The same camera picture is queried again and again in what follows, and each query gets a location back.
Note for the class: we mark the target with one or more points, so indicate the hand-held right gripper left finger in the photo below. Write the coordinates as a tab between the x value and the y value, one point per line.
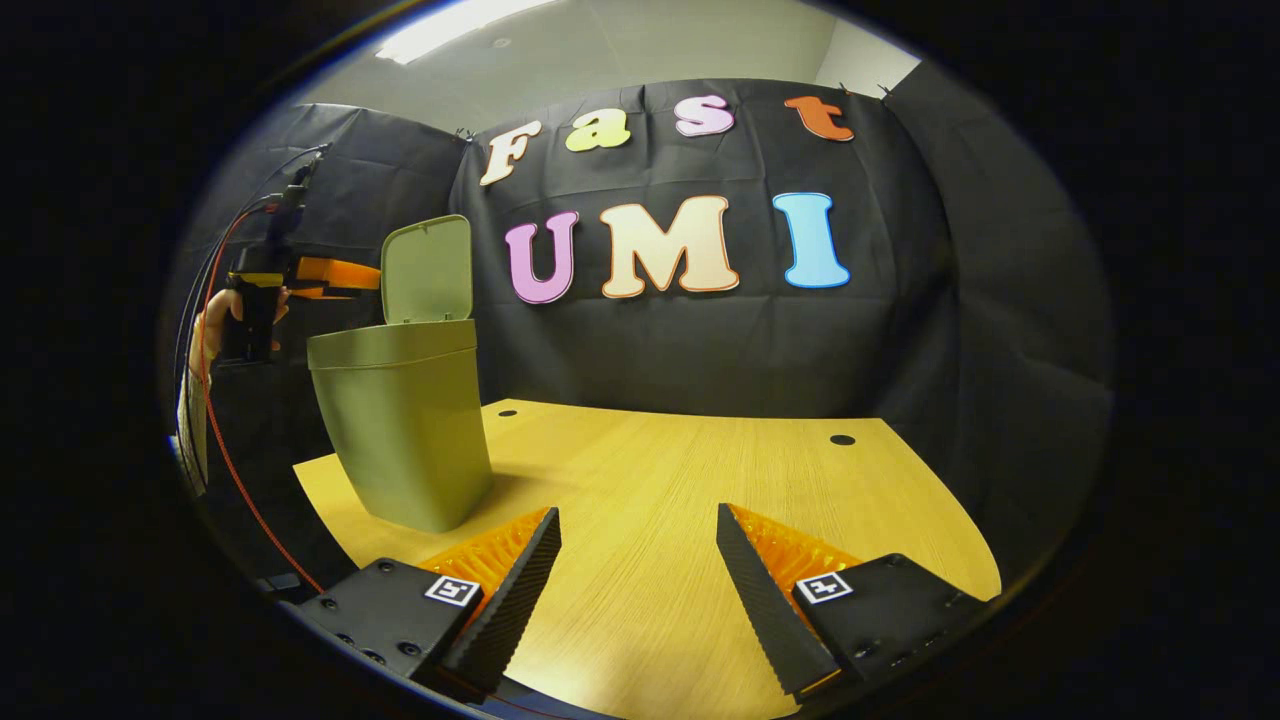
510	610

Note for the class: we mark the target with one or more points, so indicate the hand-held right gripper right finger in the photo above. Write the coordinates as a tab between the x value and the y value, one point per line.
765	610

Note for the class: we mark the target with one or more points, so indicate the wooden desktop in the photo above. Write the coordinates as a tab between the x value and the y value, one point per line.
650	520

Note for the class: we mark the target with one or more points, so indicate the green desktop garbage bin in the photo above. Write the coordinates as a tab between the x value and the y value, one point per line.
400	430

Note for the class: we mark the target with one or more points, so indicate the small black box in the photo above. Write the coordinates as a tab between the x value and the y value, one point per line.
283	582

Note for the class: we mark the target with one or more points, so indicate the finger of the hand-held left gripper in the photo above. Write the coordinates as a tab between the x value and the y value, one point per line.
320	294
340	273

